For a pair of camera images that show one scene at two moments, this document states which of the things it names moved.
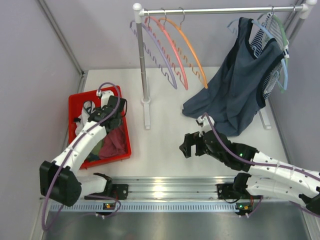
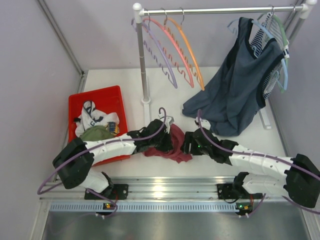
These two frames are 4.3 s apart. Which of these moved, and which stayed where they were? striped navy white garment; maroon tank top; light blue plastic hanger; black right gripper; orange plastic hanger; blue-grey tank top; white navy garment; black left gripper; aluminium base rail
Moved: black left gripper; maroon tank top; orange plastic hanger
Stayed: aluminium base rail; black right gripper; light blue plastic hanger; white navy garment; striped navy white garment; blue-grey tank top
